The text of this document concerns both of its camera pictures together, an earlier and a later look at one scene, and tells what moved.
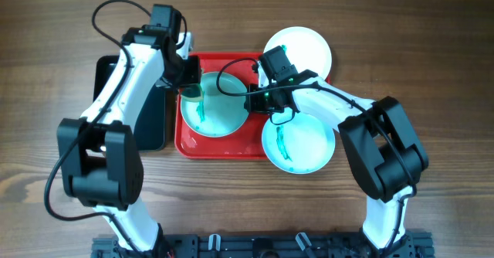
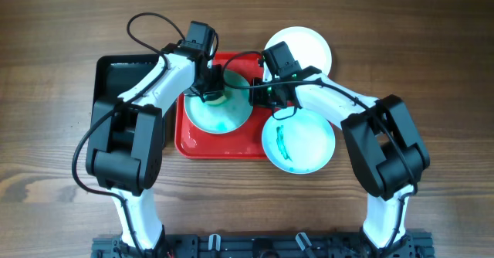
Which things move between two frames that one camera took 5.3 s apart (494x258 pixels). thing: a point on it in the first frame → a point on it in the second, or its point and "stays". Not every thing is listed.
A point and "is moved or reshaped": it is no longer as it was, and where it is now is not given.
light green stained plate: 218,114 stays
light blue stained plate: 302,146 stays
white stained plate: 306,49 stays
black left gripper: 191,77 → 217,85
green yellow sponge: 191,92 is moved or reshaped
